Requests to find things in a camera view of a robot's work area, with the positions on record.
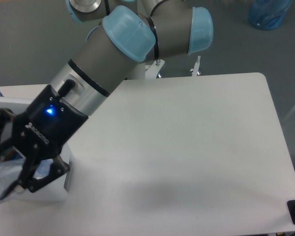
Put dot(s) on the blue water jug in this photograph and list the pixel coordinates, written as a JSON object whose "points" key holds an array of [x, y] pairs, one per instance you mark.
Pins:
{"points": [[268, 14]]}

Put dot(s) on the clear plastic water bottle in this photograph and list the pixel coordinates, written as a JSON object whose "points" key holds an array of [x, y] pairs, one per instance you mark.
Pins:
{"points": [[9, 172]]}

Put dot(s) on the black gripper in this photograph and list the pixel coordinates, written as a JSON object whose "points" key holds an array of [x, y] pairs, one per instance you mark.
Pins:
{"points": [[41, 131]]}

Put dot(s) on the white trash can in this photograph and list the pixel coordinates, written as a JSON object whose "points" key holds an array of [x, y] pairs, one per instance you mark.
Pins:
{"points": [[61, 165]]}

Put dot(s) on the trash inside bin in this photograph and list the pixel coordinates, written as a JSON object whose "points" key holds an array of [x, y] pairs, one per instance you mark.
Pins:
{"points": [[10, 154]]}

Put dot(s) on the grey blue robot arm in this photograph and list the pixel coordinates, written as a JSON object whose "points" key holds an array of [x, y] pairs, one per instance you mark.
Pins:
{"points": [[123, 40]]}

